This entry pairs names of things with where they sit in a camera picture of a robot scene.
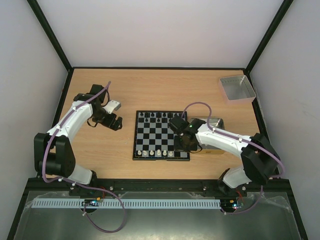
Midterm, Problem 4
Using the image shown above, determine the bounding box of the black white chess board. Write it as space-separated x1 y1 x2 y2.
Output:
132 110 190 161

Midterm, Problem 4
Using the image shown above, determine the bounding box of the yellow metal tin box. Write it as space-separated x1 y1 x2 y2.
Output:
186 118 228 155

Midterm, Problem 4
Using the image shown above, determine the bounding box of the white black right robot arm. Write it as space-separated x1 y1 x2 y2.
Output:
168 118 285 196

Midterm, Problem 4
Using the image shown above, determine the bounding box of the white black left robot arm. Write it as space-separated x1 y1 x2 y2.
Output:
34 93 122 185

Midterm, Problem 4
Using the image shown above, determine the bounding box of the empty metal tin lid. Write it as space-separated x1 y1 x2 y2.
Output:
218 75 257 104

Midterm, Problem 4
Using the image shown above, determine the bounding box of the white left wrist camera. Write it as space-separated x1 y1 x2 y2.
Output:
102 100 121 114

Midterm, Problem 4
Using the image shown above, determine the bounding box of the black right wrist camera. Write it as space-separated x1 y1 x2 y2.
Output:
168 115 189 135

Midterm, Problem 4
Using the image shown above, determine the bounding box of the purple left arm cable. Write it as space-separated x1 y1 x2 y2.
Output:
42 80 127 232

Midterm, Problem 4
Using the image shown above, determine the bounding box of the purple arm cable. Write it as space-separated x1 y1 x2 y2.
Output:
42 80 127 232
181 101 287 216

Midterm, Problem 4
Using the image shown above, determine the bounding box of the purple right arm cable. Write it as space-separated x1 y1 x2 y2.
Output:
181 101 287 216

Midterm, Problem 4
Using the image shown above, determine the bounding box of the white slotted cable duct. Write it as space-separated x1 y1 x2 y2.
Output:
31 198 221 210

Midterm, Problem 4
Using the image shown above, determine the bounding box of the black aluminium frame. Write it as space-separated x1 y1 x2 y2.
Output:
7 0 308 240

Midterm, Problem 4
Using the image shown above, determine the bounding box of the metal base plate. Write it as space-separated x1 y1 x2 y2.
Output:
15 191 300 240

